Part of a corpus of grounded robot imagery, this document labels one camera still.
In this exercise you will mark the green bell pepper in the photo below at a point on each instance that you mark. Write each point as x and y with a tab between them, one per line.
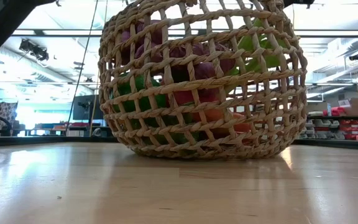
143	104

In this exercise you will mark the black background monitor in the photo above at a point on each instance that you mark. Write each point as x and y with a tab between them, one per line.
87	107

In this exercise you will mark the white and green leek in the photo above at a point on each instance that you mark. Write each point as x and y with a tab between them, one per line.
253	45

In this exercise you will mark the brown cardboard box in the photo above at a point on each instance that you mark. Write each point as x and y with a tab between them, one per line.
356	107

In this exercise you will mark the black ceiling-mounted device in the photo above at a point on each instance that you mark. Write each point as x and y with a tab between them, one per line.
34	49

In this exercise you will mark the black metal table frame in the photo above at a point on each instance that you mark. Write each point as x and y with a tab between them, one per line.
42	140

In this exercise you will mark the red item on workbench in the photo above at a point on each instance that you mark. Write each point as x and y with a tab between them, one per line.
337	111

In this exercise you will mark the black object on duct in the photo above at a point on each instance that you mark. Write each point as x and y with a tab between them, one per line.
356	56

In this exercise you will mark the red and yellow mango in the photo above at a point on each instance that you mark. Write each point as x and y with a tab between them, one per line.
186	97

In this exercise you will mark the orange carrot with green top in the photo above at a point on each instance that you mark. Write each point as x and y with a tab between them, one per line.
211	115

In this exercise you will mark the purple garlic braid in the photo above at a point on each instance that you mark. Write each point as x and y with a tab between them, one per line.
205	72

